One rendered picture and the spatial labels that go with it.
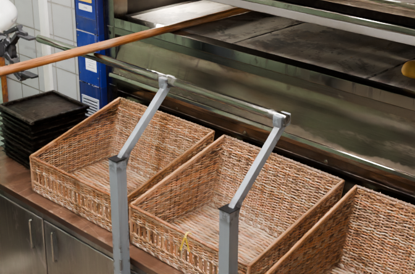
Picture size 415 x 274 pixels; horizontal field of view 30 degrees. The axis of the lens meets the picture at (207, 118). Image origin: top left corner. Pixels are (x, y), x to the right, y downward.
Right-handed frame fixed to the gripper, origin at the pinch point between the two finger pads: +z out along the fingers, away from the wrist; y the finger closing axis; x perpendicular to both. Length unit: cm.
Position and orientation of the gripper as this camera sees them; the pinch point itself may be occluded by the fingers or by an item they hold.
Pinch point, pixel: (31, 57)
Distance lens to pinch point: 274.4
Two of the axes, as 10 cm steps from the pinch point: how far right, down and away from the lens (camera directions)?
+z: 7.2, 2.7, -6.4
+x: -7.0, 2.5, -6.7
